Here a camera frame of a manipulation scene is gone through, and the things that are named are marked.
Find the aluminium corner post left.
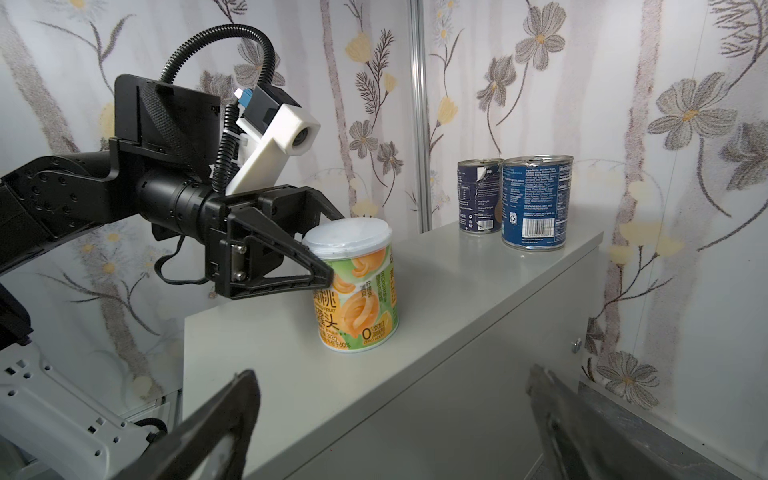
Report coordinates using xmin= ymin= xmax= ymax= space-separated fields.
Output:
xmin=408 ymin=0 xmax=432 ymax=233

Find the grey metal cabinet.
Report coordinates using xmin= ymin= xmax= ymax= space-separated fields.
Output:
xmin=182 ymin=223 xmax=602 ymax=479

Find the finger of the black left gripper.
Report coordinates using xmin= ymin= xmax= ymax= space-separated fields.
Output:
xmin=272 ymin=185 xmax=344 ymax=236
xmin=224 ymin=207 xmax=333 ymax=299

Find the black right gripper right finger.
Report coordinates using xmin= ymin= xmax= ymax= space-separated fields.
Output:
xmin=526 ymin=364 xmax=676 ymax=480

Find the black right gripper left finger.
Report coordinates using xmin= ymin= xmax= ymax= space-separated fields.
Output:
xmin=116 ymin=369 xmax=261 ymax=479

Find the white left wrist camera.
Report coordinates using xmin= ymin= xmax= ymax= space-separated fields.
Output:
xmin=225 ymin=85 xmax=320 ymax=196

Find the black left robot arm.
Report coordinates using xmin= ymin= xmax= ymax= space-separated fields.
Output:
xmin=1 ymin=24 xmax=340 ymax=479

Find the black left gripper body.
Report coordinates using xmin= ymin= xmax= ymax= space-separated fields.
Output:
xmin=203 ymin=187 xmax=300 ymax=299

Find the dark navy label can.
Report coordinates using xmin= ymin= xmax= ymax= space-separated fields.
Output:
xmin=457 ymin=158 xmax=502 ymax=235

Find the light blue label can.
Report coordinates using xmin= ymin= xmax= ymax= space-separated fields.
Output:
xmin=501 ymin=155 xmax=574 ymax=251

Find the peach can white lid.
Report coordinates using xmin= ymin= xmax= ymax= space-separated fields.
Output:
xmin=303 ymin=217 xmax=399 ymax=353

